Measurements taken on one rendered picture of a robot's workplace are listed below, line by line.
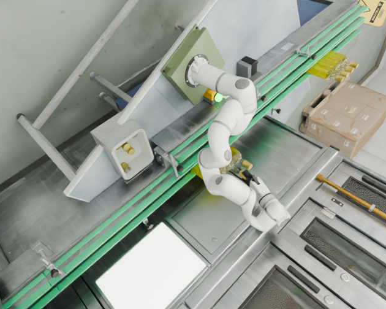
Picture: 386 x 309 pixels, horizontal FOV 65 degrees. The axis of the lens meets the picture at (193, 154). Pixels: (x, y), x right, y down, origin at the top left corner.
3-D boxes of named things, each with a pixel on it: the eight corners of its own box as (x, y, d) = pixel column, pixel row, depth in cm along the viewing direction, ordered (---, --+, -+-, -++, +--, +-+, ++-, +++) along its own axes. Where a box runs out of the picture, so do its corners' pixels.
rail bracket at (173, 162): (165, 171, 151) (182, 185, 145) (158, 149, 138) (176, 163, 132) (170, 167, 152) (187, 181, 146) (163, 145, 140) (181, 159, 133)
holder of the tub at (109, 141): (119, 177, 150) (128, 186, 146) (99, 140, 129) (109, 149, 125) (146, 156, 157) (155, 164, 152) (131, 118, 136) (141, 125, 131)
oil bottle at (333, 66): (303, 65, 202) (344, 81, 187) (305, 57, 197) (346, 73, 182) (308, 61, 204) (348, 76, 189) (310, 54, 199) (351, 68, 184)
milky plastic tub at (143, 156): (116, 171, 146) (126, 181, 141) (99, 140, 129) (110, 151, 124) (144, 150, 152) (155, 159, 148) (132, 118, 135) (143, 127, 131)
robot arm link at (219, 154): (204, 124, 123) (186, 151, 118) (223, 117, 111) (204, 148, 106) (228, 144, 128) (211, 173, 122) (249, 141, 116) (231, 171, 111)
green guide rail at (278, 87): (172, 164, 152) (182, 173, 148) (171, 163, 151) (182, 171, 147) (354, 15, 217) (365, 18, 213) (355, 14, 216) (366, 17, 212)
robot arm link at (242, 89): (228, 65, 128) (259, 78, 119) (232, 87, 138) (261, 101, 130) (212, 80, 125) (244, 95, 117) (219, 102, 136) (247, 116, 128)
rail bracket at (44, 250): (39, 250, 133) (63, 288, 121) (17, 233, 120) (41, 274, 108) (49, 243, 134) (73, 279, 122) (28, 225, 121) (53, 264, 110)
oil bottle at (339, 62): (308, 61, 204) (348, 76, 189) (310, 54, 199) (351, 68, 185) (313, 57, 206) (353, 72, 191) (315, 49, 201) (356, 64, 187)
